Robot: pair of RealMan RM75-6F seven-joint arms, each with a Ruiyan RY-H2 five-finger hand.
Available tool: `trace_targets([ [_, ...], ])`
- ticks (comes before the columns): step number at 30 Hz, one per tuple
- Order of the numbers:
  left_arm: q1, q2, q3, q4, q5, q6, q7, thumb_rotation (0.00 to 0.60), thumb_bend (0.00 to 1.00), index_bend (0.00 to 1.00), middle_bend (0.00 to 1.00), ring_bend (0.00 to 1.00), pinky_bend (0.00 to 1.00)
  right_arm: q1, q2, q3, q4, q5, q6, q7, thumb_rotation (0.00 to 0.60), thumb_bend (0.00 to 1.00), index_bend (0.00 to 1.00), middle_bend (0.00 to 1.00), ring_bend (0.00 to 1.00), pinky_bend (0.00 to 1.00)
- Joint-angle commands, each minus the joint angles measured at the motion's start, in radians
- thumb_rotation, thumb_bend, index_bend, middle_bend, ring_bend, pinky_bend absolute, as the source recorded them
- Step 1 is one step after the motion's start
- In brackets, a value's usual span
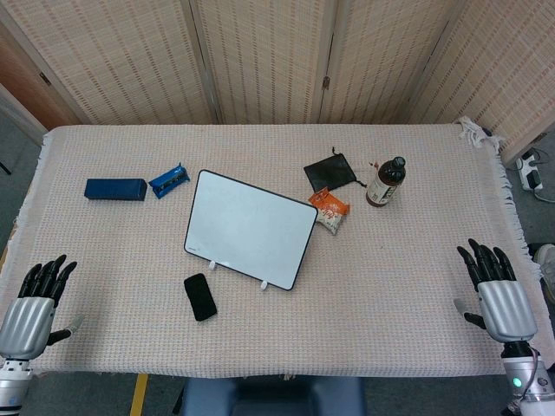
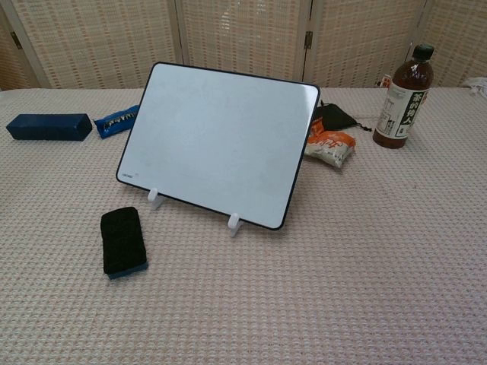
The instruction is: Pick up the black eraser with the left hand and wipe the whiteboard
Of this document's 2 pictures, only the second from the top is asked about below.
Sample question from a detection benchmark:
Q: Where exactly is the black whiteboard eraser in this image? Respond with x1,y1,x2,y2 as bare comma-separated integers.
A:
100,206,149,281

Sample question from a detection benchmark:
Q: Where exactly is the small white whiteboard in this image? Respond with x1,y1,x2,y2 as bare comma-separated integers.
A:
114,62,322,232

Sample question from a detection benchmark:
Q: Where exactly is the white plastic board stand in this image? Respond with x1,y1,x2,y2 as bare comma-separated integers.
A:
147,186,244,239

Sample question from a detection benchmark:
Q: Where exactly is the orange and white snack bag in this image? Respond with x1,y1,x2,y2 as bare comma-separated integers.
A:
304,116,358,170

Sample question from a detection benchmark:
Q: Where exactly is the beige woven tablecloth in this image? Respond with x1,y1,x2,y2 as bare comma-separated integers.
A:
0,84,487,365

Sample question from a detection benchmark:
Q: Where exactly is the woven folding screen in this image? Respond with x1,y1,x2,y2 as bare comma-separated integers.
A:
0,0,487,91

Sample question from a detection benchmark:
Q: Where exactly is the brown tea bottle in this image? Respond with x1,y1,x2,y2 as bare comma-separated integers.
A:
372,43,435,151

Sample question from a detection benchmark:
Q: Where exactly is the dark blue rectangular box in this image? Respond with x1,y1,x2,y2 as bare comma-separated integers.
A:
6,113,94,143

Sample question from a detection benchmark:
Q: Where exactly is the black drawstring pouch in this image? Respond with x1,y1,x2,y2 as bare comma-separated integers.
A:
314,100,371,133

